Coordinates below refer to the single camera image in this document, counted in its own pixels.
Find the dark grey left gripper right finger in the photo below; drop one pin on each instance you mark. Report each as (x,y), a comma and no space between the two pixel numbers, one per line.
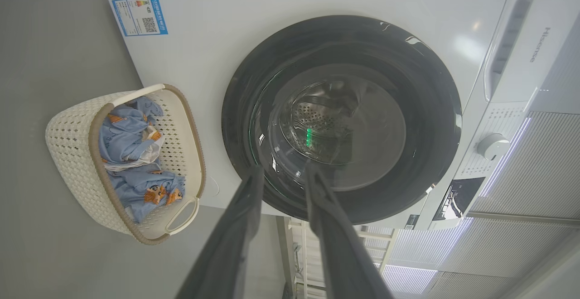
(344,253)

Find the cream perforated plastic laundry basket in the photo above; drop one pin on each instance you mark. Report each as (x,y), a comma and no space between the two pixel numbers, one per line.
(72,140)

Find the round filter cover flap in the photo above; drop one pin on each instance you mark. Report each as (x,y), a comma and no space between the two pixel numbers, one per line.
(210,186)

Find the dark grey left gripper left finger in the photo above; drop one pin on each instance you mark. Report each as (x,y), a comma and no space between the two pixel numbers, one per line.
(226,244)

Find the washing machine door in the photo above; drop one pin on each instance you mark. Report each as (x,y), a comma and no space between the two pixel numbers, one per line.
(408,86)

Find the blue patterned clothes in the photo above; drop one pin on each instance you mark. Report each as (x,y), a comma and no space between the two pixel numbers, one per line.
(124,136)

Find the blue cartoon print garment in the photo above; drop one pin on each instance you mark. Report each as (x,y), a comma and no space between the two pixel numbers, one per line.
(136,188)

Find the white detergent drawer front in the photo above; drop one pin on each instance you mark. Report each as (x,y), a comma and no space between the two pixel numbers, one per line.
(539,59)

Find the white round control knob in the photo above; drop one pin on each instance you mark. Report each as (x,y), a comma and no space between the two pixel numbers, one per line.
(493,146)

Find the stainless steel washing machine drum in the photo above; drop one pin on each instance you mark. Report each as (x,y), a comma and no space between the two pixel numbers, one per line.
(312,118)

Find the blue energy label sticker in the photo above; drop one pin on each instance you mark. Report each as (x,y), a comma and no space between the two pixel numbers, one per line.
(139,16)

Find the white front-load washing machine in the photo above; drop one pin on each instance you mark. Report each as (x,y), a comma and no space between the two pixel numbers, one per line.
(204,63)

